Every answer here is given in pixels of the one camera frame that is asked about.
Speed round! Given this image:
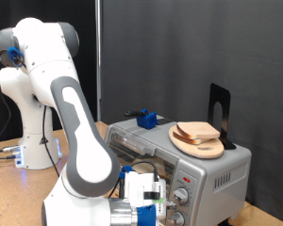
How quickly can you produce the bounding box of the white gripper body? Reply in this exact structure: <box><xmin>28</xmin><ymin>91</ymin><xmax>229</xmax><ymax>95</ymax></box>
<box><xmin>124</xmin><ymin>170</ymin><xmax>168</xmax><ymax>226</ymax></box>

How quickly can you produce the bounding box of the glass oven door with handle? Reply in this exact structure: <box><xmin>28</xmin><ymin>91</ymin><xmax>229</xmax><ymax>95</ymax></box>
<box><xmin>105</xmin><ymin>125</ymin><xmax>180</xmax><ymax>202</ymax></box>

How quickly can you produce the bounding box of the metal spatula with blue block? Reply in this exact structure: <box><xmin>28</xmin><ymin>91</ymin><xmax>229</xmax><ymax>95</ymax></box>
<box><xmin>124</xmin><ymin>108</ymin><xmax>175</xmax><ymax>131</ymax></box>

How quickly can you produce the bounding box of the silver oven knob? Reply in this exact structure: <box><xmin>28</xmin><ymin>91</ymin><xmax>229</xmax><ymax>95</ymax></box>
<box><xmin>173</xmin><ymin>187</ymin><xmax>191</xmax><ymax>205</ymax></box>
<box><xmin>170</xmin><ymin>210</ymin><xmax>186</xmax><ymax>226</ymax></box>

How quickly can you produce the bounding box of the silver toaster oven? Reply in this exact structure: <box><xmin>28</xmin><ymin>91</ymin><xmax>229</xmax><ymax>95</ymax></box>
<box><xmin>104</xmin><ymin>115</ymin><xmax>253</xmax><ymax>226</ymax></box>

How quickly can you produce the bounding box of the round wooden cutting board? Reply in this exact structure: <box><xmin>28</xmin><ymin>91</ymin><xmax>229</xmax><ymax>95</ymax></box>
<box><xmin>168</xmin><ymin>125</ymin><xmax>225</xmax><ymax>159</ymax></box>

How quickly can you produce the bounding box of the black fabric backdrop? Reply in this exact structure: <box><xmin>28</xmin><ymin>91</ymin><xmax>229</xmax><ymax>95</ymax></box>
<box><xmin>0</xmin><ymin>0</ymin><xmax>98</xmax><ymax>144</ymax></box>

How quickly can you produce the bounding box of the black metal bookend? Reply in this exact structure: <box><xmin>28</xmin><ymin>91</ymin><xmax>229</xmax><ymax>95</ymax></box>
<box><xmin>208</xmin><ymin>83</ymin><xmax>237</xmax><ymax>151</ymax></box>

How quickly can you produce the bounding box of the grey metal pole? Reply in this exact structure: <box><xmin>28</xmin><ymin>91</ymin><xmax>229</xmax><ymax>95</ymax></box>
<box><xmin>95</xmin><ymin>0</ymin><xmax>103</xmax><ymax>122</ymax></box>

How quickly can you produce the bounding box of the grey fabric backdrop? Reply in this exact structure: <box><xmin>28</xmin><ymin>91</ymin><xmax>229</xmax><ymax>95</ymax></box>
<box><xmin>101</xmin><ymin>0</ymin><xmax>283</xmax><ymax>225</ymax></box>

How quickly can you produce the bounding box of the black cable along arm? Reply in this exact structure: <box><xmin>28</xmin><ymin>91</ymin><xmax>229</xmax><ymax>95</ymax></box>
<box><xmin>108</xmin><ymin>160</ymin><xmax>160</xmax><ymax>200</ymax></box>

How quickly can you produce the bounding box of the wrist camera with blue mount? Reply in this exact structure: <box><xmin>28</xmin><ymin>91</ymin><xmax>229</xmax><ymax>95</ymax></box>
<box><xmin>136</xmin><ymin>178</ymin><xmax>168</xmax><ymax>226</ymax></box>

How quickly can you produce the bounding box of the base cable with silver connector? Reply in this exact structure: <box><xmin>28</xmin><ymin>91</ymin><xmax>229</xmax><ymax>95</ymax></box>
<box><xmin>0</xmin><ymin>144</ymin><xmax>22</xmax><ymax>153</ymax></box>

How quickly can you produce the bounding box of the blue cable clip on arm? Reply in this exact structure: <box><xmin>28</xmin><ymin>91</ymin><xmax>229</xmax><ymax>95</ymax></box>
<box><xmin>7</xmin><ymin>46</ymin><xmax>25</xmax><ymax>69</ymax></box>

